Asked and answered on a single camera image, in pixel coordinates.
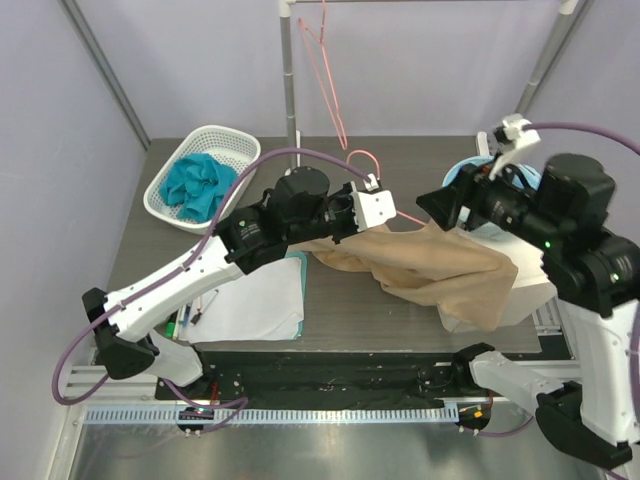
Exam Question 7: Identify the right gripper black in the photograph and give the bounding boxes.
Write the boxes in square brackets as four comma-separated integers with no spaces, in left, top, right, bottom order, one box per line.
[417,150,567,251]

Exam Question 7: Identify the pink wire hanger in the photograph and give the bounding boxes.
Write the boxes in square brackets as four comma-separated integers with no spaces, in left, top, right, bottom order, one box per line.
[345,148,429,229]
[297,1,348,151]

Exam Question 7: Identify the beige t shirt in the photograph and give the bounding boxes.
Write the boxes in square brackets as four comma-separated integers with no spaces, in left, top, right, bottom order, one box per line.
[289,223,518,331]

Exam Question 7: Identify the teal t shirt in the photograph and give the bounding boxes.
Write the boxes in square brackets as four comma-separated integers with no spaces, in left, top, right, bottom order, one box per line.
[159,153,238,223]

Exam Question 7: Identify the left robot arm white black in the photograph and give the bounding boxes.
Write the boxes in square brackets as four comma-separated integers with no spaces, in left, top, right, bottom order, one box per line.
[82,167,358,399]

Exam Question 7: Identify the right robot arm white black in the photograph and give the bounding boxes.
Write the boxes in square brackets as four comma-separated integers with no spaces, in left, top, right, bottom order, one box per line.
[417,153,639,470]

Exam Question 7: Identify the light blue headphones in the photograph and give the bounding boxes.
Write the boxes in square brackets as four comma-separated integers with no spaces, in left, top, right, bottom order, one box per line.
[442,155,544,236]

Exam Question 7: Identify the white paper sheets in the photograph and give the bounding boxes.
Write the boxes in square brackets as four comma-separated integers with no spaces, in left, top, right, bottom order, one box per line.
[179,257,301,344]

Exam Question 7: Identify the white drawer storage box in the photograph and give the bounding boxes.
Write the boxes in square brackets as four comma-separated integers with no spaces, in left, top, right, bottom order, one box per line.
[434,132,559,333]

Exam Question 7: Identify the white perforated plastic basket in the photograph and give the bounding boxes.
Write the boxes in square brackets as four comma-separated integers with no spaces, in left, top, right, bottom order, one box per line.
[143,125,261,234]

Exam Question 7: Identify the blue barrel marker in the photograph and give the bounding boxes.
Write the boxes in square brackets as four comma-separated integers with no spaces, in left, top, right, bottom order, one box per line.
[181,304,191,327]

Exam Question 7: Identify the green marker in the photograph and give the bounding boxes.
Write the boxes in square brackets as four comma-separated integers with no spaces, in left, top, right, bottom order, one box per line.
[165,311,181,340]

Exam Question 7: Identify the clothes rack metal pole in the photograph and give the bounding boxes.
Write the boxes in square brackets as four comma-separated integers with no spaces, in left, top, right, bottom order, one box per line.
[277,0,301,148]

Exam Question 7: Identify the right rack metal pole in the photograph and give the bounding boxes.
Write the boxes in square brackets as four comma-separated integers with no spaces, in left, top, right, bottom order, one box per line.
[514,0,594,116]

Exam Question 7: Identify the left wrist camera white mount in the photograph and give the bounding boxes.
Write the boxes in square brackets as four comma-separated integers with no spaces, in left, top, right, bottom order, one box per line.
[350,173,397,233]

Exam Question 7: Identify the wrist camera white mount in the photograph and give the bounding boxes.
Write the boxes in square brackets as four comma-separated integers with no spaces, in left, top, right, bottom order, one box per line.
[488,113,542,181]
[350,173,397,233]

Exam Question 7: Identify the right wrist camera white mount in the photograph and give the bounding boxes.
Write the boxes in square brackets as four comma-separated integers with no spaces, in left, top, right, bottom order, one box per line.
[488,113,542,181]

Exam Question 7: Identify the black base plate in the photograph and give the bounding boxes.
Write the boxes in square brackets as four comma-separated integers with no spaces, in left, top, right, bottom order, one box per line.
[179,351,489,411]

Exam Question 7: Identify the white slotted cable duct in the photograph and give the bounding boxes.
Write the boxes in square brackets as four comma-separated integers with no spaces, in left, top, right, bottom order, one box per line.
[84,403,459,425]

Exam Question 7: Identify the left frame metal post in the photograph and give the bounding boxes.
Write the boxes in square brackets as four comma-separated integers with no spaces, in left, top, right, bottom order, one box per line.
[58,0,151,151]

